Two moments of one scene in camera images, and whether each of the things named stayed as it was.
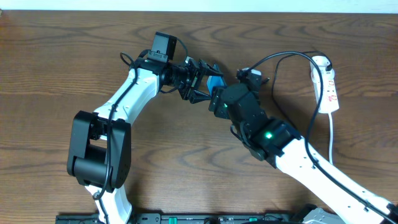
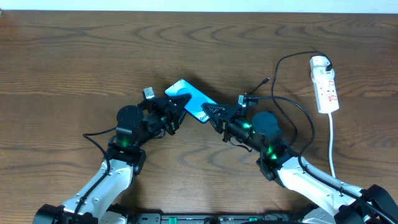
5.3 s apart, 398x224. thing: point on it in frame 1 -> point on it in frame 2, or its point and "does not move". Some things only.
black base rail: (185, 218) does not move
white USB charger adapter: (325, 74) does not move
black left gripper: (193, 83) -> (170, 115)
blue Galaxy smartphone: (215, 81) -> (194, 106)
